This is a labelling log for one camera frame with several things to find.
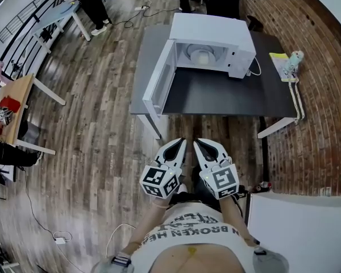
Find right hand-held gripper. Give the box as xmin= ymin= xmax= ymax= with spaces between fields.
xmin=193 ymin=139 xmax=240 ymax=200

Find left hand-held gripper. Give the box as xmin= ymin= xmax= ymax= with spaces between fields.
xmin=140 ymin=137 xmax=188 ymax=200

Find white microwave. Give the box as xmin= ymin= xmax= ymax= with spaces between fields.
xmin=142 ymin=12 xmax=258 ymax=116

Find person's left forearm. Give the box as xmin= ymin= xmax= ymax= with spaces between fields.
xmin=121 ymin=198 xmax=172 ymax=256

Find person's right forearm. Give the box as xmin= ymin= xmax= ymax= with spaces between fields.
xmin=220 ymin=195 xmax=258 ymax=249

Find person's black trousers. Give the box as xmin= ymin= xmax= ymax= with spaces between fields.
xmin=170 ymin=163 xmax=223 ymax=213

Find black upright pole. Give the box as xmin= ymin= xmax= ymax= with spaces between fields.
xmin=257 ymin=115 xmax=271 ymax=183

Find black table with white legs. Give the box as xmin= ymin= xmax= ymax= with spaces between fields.
xmin=129 ymin=24 xmax=305 ymax=140

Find small red and black item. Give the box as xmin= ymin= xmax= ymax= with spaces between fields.
xmin=250 ymin=181 xmax=273 ymax=193

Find person's white printed shirt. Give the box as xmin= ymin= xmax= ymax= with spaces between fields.
xmin=130 ymin=200 xmax=257 ymax=273

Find yellow-green booklet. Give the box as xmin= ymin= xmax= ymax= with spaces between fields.
xmin=269 ymin=52 xmax=300 ymax=82

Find white cabinet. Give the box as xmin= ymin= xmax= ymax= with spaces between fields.
xmin=246 ymin=191 xmax=341 ymax=273

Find pale blue plush toy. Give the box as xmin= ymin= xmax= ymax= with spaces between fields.
xmin=283 ymin=50 xmax=305 ymax=78

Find white power adapter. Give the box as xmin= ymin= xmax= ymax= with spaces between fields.
xmin=52 ymin=230 xmax=73 ymax=246

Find wooden table with white legs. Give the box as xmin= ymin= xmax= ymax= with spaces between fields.
xmin=0 ymin=73 xmax=66 ymax=156

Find red cloth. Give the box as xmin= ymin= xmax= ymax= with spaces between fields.
xmin=0 ymin=94 xmax=21 ymax=114

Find pale blue table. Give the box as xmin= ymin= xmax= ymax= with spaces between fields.
xmin=30 ymin=1 xmax=92 ymax=54

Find black metal railing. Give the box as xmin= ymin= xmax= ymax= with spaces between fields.
xmin=0 ymin=0 xmax=66 ymax=78

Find white microwave cable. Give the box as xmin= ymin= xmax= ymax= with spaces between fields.
xmin=245 ymin=56 xmax=262 ymax=77

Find white thin cable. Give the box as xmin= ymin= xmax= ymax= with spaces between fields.
xmin=104 ymin=222 xmax=138 ymax=259

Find white hanging strap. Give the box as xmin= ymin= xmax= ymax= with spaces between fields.
xmin=288 ymin=77 xmax=305 ymax=125

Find thin black floor cable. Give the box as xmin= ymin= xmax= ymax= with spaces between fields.
xmin=16 ymin=166 xmax=57 ymax=240

